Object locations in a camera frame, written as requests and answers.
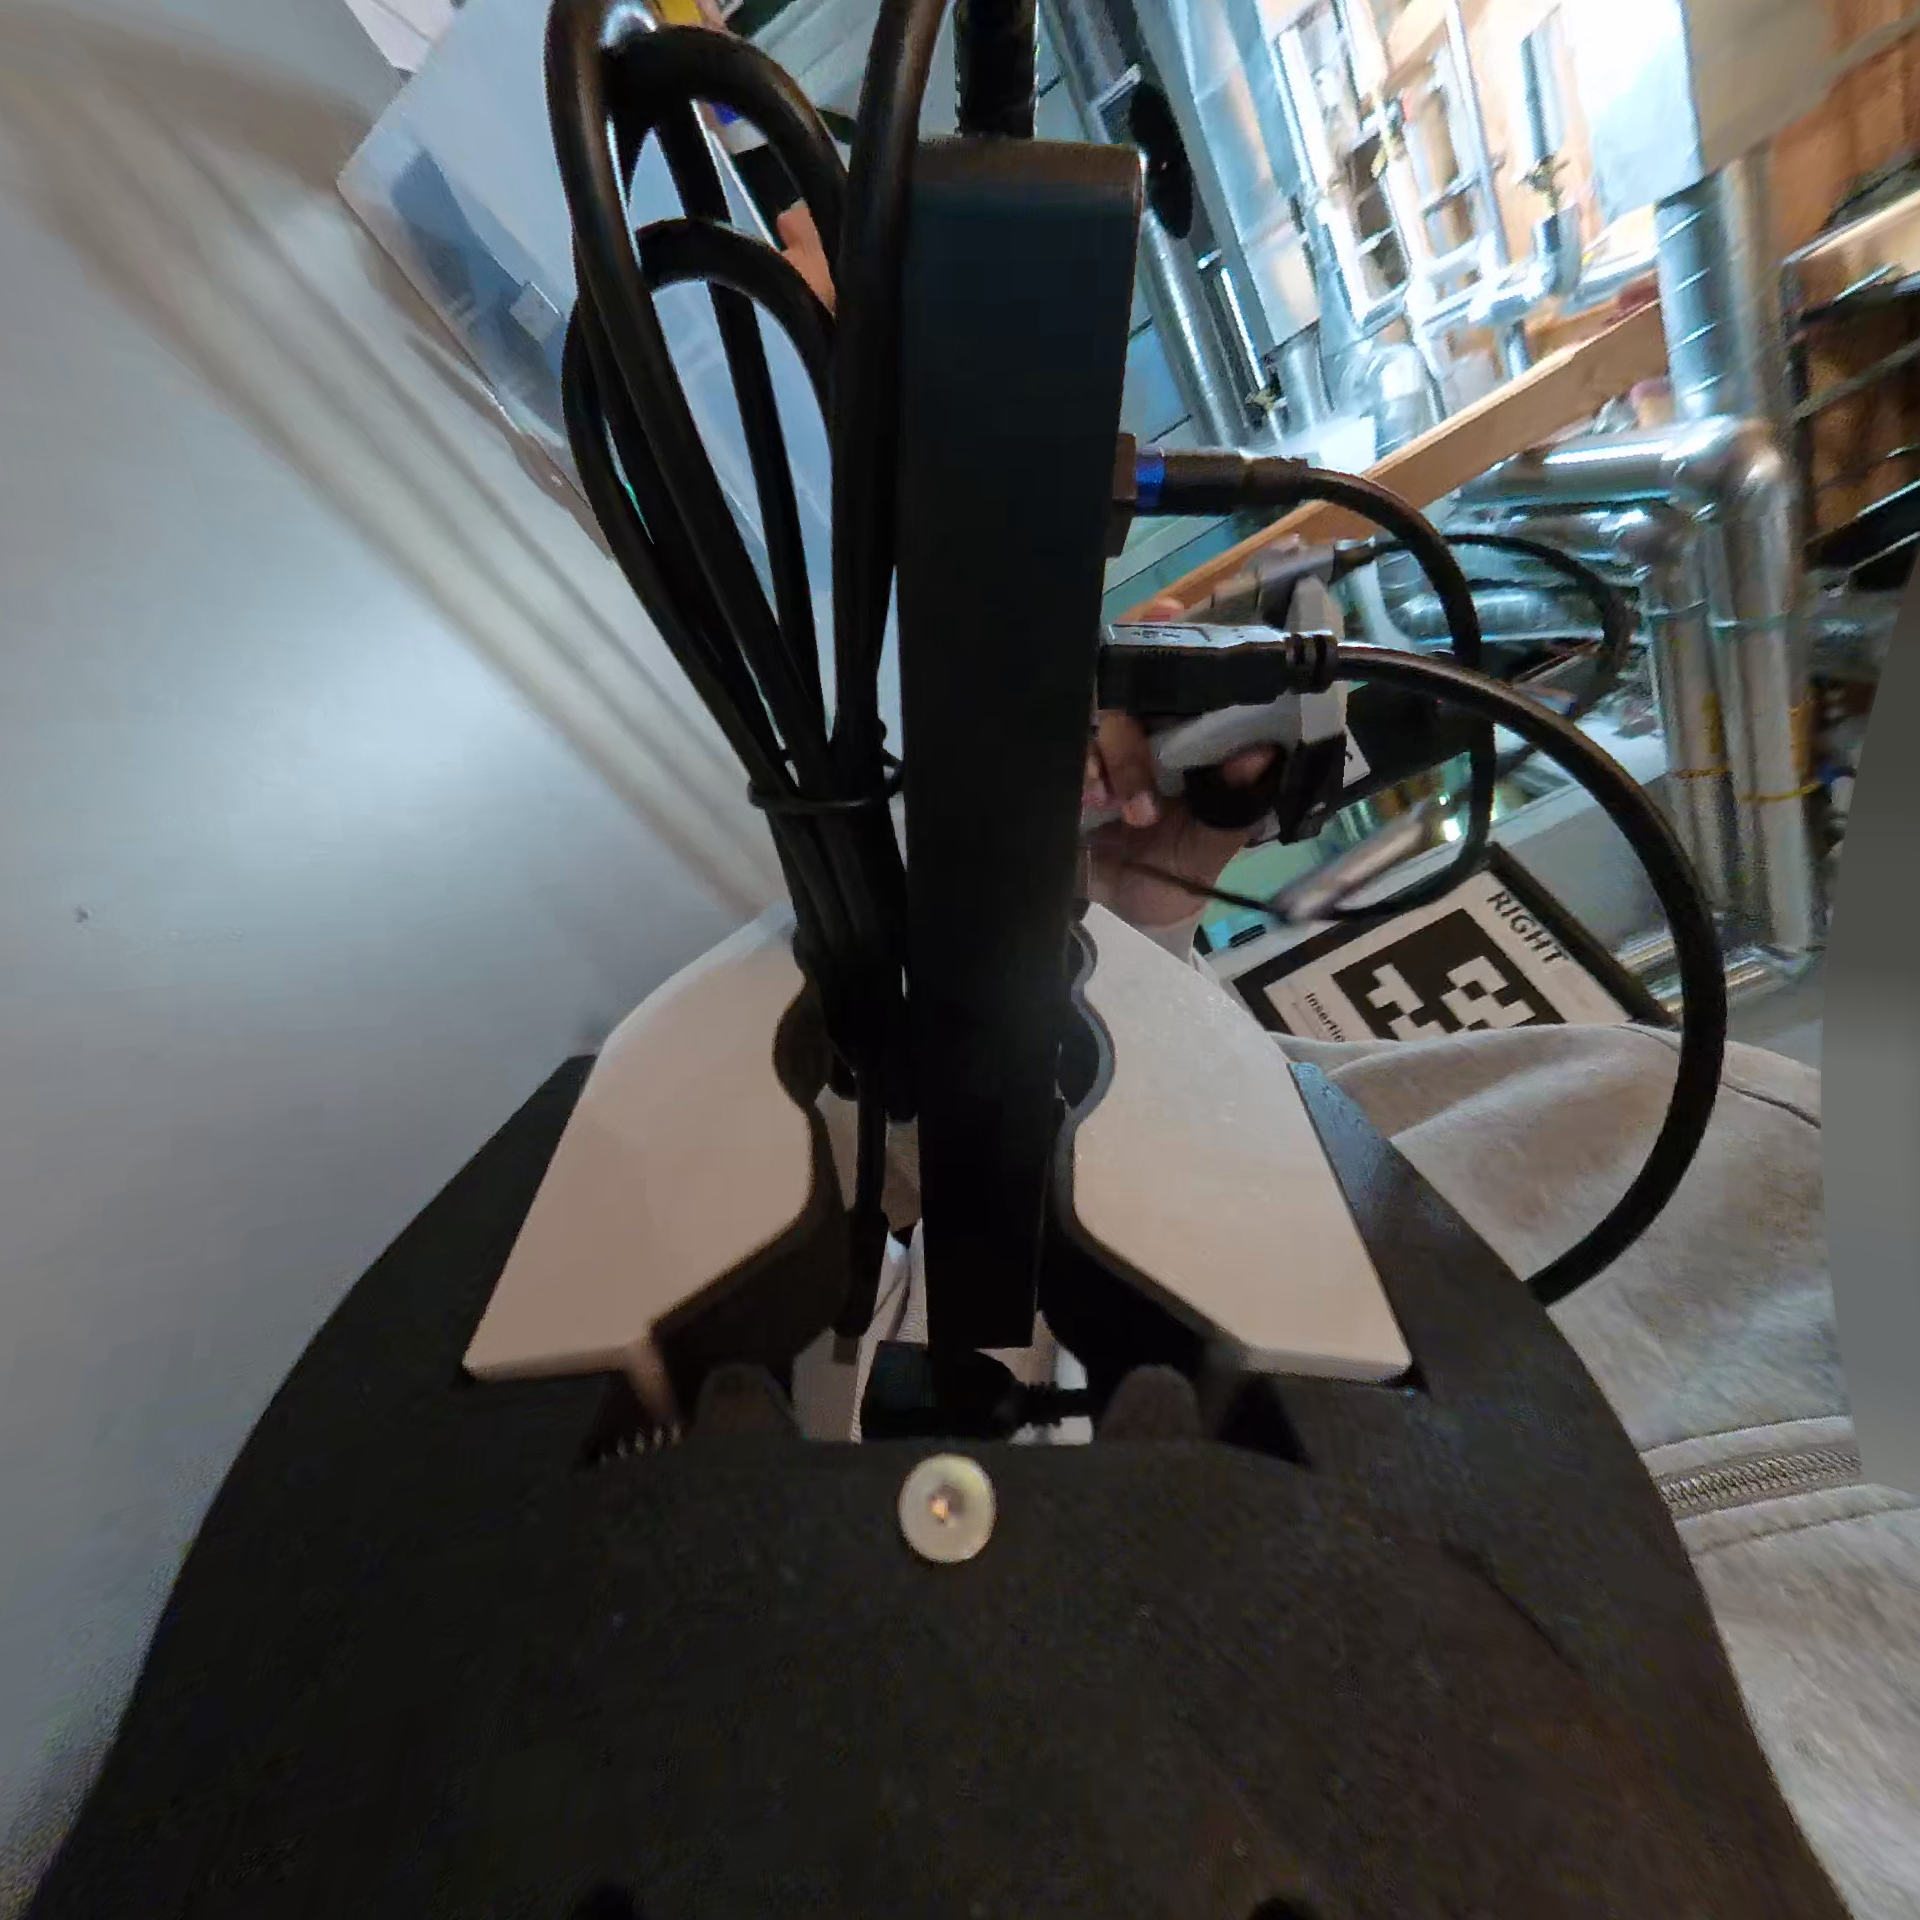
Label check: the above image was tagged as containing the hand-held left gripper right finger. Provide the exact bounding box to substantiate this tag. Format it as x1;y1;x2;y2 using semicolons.
1049;912;1414;1385

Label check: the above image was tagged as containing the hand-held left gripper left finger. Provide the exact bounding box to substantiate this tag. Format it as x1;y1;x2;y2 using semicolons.
462;907;902;1383

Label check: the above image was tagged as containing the black usb cable blue-ringed plug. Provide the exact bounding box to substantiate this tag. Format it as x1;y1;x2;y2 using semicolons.
1117;440;1502;887

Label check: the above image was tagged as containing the grey hoodie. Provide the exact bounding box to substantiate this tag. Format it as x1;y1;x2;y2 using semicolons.
1318;1025;1920;1920

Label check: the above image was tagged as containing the person's right hand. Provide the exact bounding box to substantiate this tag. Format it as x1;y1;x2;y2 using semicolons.
1079;718;1254;963

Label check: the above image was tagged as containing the silver ventilation duct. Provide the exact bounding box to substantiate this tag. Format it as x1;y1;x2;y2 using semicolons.
1350;151;1823;975

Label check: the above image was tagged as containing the black hub cable bundle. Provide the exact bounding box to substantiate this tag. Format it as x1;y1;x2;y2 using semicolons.
543;0;1044;1352

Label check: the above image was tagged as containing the black usb hub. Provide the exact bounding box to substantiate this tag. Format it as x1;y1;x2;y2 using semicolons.
890;135;1149;1352

